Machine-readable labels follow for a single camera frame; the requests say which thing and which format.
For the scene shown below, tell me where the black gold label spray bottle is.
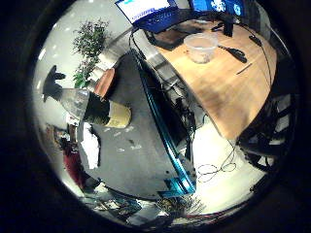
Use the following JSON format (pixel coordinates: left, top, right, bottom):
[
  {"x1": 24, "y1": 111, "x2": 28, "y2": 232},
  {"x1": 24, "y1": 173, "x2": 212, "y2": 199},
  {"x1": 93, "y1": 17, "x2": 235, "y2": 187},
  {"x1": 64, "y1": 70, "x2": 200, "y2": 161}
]
[{"x1": 42, "y1": 64, "x2": 133, "y2": 130}]

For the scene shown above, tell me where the white green striped cloth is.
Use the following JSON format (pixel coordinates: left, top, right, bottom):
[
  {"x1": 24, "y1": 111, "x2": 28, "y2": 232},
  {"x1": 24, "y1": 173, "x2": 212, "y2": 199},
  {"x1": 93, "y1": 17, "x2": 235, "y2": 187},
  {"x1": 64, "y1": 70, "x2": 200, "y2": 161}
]
[{"x1": 79, "y1": 121, "x2": 102, "y2": 171}]

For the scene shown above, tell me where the round wooden tray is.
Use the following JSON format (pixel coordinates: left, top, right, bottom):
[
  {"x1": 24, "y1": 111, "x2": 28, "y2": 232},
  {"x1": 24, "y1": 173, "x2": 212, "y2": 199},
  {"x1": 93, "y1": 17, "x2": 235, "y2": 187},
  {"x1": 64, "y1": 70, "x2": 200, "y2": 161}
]
[{"x1": 93, "y1": 67, "x2": 117, "y2": 99}]

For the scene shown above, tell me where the curved wooden desk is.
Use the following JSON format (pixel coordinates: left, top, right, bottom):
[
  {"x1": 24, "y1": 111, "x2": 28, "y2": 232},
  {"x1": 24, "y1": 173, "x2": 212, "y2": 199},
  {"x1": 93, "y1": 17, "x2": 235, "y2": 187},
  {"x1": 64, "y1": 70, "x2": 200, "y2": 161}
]
[{"x1": 155, "y1": 19, "x2": 278, "y2": 141}]

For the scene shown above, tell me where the clear plastic container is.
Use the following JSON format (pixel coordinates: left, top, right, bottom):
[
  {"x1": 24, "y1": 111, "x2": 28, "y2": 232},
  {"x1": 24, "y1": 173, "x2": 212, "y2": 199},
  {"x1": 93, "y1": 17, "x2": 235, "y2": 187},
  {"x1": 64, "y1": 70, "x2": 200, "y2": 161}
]
[{"x1": 183, "y1": 32, "x2": 220, "y2": 65}]

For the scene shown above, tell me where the small bright green potted plant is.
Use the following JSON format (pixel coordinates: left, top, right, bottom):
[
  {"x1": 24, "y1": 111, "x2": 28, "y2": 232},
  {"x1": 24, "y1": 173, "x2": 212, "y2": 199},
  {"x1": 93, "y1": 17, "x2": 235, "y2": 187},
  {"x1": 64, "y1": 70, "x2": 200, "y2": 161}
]
[{"x1": 72, "y1": 57, "x2": 97, "y2": 89}]

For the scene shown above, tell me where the tall leafy plant white pot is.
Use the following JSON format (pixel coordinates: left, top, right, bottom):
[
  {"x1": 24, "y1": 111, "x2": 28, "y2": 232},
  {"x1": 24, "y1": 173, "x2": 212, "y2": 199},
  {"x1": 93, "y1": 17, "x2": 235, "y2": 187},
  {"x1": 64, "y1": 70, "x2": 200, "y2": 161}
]
[{"x1": 71, "y1": 18, "x2": 111, "y2": 66}]

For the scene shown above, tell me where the black handheld device on desk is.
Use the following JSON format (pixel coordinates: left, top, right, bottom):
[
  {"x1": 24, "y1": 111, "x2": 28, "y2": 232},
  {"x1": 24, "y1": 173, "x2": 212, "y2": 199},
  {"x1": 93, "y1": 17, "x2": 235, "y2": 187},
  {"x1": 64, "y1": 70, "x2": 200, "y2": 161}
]
[{"x1": 218, "y1": 45, "x2": 249, "y2": 64}]

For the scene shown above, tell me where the open laptop with lit screen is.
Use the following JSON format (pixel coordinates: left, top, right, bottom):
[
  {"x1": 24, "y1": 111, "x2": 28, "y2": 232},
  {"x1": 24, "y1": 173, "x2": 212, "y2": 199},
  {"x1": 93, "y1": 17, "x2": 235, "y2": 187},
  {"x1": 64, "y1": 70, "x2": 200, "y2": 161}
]
[{"x1": 115, "y1": 0, "x2": 183, "y2": 35}]

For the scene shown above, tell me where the black office chair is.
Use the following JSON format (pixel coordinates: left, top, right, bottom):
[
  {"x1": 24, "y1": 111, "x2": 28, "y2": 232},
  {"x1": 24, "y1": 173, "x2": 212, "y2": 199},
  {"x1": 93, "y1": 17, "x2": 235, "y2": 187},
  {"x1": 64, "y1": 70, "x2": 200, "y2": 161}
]
[{"x1": 236, "y1": 94, "x2": 296, "y2": 173}]

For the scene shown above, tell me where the teal metal table frame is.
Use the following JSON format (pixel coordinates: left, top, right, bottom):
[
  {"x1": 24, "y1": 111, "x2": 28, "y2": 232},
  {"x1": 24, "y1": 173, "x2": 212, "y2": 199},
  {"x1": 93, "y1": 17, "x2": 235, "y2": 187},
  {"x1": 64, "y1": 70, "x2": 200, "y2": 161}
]
[{"x1": 138, "y1": 62, "x2": 197, "y2": 198}]

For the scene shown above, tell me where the thin black floor cable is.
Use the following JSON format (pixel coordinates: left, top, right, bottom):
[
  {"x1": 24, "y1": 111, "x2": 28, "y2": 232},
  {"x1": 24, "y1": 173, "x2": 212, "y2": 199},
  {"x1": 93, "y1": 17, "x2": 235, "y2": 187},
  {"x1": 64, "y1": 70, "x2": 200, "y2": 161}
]
[{"x1": 196, "y1": 139, "x2": 238, "y2": 183}]

